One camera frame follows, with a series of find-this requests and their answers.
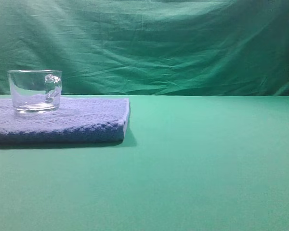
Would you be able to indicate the transparent glass cup with handle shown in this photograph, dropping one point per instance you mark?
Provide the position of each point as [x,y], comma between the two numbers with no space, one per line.
[35,90]

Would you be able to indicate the folded blue towel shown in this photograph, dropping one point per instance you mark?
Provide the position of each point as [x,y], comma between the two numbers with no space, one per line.
[77,120]

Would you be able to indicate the green table cloth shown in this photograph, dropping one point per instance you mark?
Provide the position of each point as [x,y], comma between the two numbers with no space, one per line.
[186,164]

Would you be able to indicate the green cloth backdrop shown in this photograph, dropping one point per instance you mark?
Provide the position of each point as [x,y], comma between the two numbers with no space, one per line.
[150,47]

